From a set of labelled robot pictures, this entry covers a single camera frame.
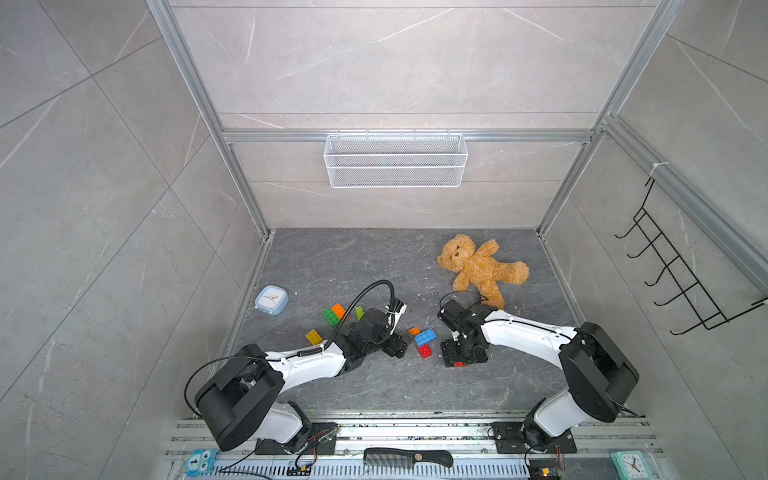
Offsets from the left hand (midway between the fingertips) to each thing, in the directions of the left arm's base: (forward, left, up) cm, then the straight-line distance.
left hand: (407, 326), depth 85 cm
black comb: (-31, +5, -7) cm, 32 cm away
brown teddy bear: (+21, -26, -1) cm, 33 cm away
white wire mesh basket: (+50, -13, +22) cm, 57 cm away
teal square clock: (-34, -51, -6) cm, 62 cm away
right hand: (-8, -15, -7) cm, 18 cm away
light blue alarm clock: (+14, +44, -5) cm, 46 cm away
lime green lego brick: (-6, +12, +20) cm, 24 cm away
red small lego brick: (-5, -5, -6) cm, 10 cm away
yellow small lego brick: (-1, +28, -4) cm, 28 cm away
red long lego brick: (-12, -13, +1) cm, 18 cm away
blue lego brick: (-2, -6, -5) cm, 7 cm away
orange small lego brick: (+1, -2, -6) cm, 6 cm away
